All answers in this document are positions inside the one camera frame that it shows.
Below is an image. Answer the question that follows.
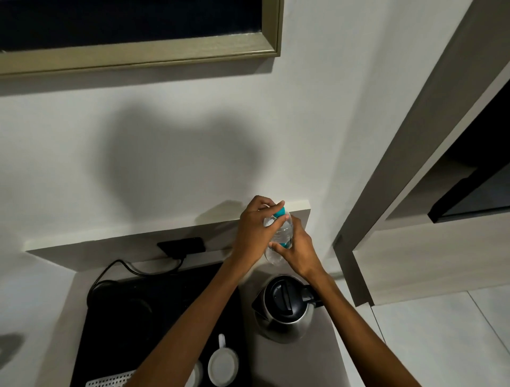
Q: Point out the person's left hand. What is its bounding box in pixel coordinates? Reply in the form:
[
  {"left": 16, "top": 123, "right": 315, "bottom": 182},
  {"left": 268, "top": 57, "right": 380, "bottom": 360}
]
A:
[{"left": 238, "top": 195, "right": 288, "bottom": 272}]

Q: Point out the gold framed dark panel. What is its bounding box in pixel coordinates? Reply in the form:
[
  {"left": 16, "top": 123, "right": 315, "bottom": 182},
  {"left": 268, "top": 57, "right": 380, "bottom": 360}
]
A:
[{"left": 0, "top": 0, "right": 285, "bottom": 77}]

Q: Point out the person's left forearm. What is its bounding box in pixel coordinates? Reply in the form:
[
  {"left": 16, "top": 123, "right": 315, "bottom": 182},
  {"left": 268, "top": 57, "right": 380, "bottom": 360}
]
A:
[{"left": 123, "top": 255, "right": 256, "bottom": 387}]

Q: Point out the black tray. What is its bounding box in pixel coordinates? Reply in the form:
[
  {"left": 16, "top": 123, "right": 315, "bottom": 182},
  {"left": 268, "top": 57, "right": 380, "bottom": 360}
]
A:
[{"left": 69, "top": 261, "right": 256, "bottom": 387}]

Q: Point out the white perforated holder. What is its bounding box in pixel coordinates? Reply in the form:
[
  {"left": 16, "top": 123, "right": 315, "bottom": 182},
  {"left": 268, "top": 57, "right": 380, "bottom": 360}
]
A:
[{"left": 85, "top": 369, "right": 138, "bottom": 387}]

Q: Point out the black power cable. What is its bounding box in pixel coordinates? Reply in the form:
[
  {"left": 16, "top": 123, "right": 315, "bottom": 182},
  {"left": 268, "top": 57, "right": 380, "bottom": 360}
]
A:
[{"left": 86, "top": 255, "right": 188, "bottom": 308}]

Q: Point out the person's right forearm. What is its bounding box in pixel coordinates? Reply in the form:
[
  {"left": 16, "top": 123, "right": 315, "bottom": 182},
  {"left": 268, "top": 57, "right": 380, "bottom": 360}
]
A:
[{"left": 306, "top": 270, "right": 424, "bottom": 387}]

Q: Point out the black wardrobe shelf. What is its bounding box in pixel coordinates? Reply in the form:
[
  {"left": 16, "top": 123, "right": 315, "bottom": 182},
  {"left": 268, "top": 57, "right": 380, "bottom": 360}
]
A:
[{"left": 427, "top": 167, "right": 510, "bottom": 224}]

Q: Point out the person's right hand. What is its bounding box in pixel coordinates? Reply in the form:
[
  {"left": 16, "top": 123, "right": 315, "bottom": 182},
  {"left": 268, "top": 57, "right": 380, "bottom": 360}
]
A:
[{"left": 269, "top": 216, "right": 326, "bottom": 282}]

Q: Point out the steel kettle with black lid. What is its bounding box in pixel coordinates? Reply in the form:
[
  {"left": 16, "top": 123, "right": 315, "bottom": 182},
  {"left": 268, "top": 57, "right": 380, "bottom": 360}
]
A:
[{"left": 251, "top": 275, "right": 324, "bottom": 344}]

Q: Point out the light wood wardrobe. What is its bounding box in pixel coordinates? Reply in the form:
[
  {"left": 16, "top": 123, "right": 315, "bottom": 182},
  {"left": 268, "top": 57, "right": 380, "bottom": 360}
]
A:
[{"left": 332, "top": 0, "right": 510, "bottom": 308}]

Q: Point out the white cup with handle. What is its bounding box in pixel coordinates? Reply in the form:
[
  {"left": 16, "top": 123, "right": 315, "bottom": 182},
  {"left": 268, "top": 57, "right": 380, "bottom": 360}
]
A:
[{"left": 207, "top": 334, "right": 240, "bottom": 387}]

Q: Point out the black wall socket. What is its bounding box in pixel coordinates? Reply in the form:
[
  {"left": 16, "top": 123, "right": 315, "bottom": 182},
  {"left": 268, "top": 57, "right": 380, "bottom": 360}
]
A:
[{"left": 156, "top": 237, "right": 206, "bottom": 258}]

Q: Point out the clear plastic water bottle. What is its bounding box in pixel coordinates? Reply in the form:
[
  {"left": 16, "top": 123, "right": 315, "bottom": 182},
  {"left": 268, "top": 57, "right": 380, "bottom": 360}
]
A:
[{"left": 263, "top": 207, "right": 296, "bottom": 266}]

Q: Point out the black round kettle base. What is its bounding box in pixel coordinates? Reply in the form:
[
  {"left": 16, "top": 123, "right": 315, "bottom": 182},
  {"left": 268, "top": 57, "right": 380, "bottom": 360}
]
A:
[{"left": 90, "top": 280, "right": 157, "bottom": 339}]

